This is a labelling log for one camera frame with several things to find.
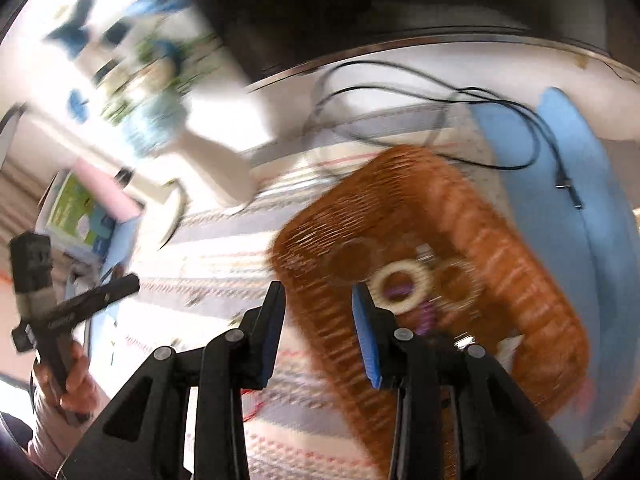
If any black cable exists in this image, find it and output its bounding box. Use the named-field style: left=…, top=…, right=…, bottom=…
left=302, top=61, right=583, bottom=210

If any person's left forearm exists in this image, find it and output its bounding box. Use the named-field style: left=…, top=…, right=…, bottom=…
left=25, top=400, right=86, bottom=476

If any brown wicker basket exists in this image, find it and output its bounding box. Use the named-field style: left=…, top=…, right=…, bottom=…
left=265, top=144, right=591, bottom=478

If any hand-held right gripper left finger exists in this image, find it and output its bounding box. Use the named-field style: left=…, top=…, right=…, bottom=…
left=57, top=281, right=287, bottom=480

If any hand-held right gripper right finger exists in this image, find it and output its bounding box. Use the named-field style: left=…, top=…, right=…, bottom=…
left=351, top=282, right=583, bottom=480

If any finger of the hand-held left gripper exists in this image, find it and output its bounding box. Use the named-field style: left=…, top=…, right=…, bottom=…
left=87, top=274, right=141, bottom=313

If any pink book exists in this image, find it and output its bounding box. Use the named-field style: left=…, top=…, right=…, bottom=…
left=74, top=157, right=142, bottom=222

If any black monitor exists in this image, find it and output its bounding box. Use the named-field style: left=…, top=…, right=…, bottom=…
left=165, top=0, right=613, bottom=78

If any striped woven mat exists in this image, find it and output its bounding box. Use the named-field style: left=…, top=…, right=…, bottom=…
left=87, top=105, right=551, bottom=480

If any white desk lamp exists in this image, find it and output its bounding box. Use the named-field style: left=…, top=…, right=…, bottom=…
left=0, top=102, right=190, bottom=253

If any green book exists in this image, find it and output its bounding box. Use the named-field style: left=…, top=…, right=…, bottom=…
left=42, top=170, right=118, bottom=256

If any cream spiral hair tie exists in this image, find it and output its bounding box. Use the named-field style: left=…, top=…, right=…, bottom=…
left=372, top=260, right=435, bottom=317

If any purple spiral hair tie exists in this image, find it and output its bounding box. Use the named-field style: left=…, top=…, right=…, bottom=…
left=390, top=282, right=437, bottom=336

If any white ribbed vase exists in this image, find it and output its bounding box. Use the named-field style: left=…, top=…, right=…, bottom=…
left=172, top=125, right=258, bottom=208

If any person's left hand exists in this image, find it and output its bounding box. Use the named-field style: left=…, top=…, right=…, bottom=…
left=31, top=340, right=103, bottom=426

